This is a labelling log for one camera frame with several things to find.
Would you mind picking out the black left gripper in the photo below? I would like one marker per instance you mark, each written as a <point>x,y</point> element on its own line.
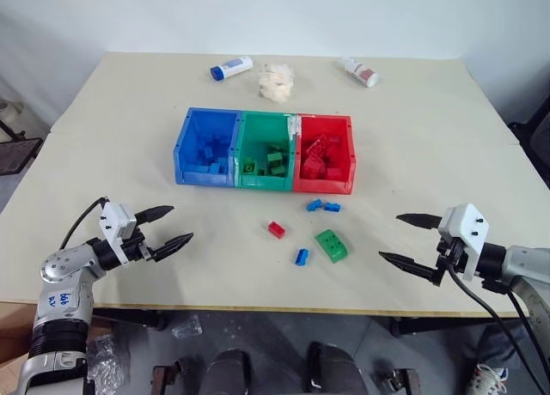
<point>136,251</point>

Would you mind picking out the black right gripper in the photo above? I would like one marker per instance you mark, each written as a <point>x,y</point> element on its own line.
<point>451,253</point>

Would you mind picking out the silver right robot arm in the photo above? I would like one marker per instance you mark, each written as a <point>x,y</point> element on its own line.
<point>522,266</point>

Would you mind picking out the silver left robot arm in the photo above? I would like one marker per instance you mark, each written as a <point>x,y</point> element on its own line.
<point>56,266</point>

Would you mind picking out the blue plastic bin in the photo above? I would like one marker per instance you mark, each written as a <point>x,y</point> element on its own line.
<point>189,154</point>

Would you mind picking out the large green toy brick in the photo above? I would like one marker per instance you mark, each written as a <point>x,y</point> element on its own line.
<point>333,244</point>

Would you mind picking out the small blue toy brick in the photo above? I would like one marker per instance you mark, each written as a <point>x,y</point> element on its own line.
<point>331,207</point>
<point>302,257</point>

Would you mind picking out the clear plastic cup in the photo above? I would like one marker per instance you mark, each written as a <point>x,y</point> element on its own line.
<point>187,327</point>

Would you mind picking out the blue brick pair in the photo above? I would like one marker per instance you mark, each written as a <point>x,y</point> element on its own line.
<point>314,205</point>

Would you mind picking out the red plastic bin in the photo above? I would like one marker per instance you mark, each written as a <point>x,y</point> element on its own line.
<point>348,154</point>

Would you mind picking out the small red toy brick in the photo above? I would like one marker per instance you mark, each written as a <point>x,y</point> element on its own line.
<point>277,229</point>

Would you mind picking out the green plastic bin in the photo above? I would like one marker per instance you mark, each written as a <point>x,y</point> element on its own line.
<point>253,137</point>

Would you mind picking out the blue jeans leg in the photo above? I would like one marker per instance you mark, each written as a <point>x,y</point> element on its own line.
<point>500,343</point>

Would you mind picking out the large red toy plate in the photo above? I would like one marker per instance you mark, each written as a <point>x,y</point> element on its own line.
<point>320,145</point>

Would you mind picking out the rusty brown metal foot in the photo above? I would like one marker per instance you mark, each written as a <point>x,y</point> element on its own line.
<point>397,381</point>
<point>165,378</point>

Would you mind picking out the crumpled clear plastic bag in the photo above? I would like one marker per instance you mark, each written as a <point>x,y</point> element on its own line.
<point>105,362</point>

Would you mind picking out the dark rounded shape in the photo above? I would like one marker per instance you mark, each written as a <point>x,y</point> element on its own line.
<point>337,369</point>
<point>228,371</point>

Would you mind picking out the white sneaker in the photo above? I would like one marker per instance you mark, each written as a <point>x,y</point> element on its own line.
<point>487,380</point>

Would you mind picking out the black office chair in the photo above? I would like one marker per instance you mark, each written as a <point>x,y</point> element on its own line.
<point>535,133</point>

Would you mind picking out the black mesh stand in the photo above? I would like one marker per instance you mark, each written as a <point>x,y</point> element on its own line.
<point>17,152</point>

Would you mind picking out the white tape strip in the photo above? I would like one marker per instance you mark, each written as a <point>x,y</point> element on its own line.
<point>295,126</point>

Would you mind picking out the white bottle with blue cap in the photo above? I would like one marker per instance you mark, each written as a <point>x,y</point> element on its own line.
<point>232,66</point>

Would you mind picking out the white bottle with red label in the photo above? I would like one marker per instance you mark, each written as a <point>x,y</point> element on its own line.
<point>360,71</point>

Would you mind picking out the brown cardboard box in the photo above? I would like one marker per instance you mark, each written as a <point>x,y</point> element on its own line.
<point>13,339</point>

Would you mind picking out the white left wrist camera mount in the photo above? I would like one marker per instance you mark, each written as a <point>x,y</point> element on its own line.
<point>115,223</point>

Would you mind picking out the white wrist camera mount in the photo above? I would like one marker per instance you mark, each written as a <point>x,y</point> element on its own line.
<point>115,223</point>
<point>466,225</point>

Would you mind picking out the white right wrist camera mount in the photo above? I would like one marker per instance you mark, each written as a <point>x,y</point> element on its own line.
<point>466,225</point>

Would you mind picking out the black table frame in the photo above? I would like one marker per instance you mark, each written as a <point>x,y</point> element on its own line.
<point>275,317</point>

